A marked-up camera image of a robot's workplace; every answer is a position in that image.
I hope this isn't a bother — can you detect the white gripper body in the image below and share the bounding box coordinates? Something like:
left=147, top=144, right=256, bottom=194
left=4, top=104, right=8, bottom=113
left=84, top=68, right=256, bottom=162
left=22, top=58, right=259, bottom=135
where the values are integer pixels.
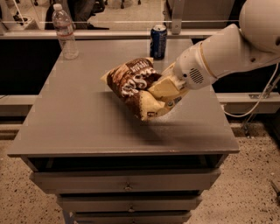
left=173, top=42, right=217, bottom=89

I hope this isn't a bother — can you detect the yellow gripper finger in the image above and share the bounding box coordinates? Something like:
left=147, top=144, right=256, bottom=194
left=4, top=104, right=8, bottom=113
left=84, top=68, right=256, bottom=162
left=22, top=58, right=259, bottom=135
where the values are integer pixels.
left=147, top=77, right=181, bottom=102
left=162, top=63, right=175, bottom=76

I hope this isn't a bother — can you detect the brown yellow chip bag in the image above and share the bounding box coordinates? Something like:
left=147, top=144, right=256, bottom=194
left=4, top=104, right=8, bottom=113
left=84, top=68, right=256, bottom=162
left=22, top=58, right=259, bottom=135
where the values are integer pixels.
left=101, top=57, right=183, bottom=122

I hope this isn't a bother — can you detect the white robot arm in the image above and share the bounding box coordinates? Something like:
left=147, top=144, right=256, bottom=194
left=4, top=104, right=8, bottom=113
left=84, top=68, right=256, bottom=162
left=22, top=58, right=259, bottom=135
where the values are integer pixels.
left=149, top=0, right=280, bottom=101

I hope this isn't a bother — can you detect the clear plastic water bottle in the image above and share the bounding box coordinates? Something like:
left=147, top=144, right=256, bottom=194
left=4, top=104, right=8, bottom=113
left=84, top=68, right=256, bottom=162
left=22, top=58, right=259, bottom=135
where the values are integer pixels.
left=52, top=3, right=79, bottom=60

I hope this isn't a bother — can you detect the blue soda can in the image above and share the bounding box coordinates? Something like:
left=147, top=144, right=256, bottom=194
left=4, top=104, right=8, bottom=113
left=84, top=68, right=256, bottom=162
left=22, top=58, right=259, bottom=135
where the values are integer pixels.
left=150, top=24, right=167, bottom=60

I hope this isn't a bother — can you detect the top grey drawer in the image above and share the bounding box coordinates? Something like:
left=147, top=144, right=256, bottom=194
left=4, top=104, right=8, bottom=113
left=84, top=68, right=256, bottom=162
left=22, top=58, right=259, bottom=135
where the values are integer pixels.
left=30, top=169, right=221, bottom=194

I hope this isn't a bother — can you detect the grey drawer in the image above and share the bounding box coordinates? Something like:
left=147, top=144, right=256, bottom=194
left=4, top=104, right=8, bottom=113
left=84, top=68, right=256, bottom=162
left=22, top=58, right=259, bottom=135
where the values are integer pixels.
left=30, top=169, right=221, bottom=194
left=58, top=195, right=202, bottom=213
left=74, top=212, right=191, bottom=224

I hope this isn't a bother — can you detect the grey drawer cabinet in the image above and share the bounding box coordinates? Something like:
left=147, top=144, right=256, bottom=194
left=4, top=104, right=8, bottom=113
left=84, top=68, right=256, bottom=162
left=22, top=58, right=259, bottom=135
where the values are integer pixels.
left=7, top=38, right=241, bottom=224

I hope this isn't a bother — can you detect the middle grey drawer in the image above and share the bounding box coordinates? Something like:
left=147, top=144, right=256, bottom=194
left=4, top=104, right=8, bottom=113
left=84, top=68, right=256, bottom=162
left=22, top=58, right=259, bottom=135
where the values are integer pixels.
left=58, top=195, right=202, bottom=213

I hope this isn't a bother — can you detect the bottom grey drawer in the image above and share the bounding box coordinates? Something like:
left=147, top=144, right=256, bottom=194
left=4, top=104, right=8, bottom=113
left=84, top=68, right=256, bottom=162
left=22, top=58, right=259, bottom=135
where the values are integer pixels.
left=74, top=212, right=191, bottom=224

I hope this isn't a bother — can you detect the metal railing post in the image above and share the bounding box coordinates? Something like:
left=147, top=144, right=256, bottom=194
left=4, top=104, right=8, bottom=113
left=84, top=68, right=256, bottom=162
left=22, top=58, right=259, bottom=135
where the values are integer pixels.
left=171, top=0, right=185, bottom=35

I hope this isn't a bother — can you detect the white cable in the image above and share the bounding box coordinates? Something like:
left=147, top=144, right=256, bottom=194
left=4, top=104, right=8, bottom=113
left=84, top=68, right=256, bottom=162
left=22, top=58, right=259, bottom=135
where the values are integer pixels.
left=222, top=62, right=280, bottom=119

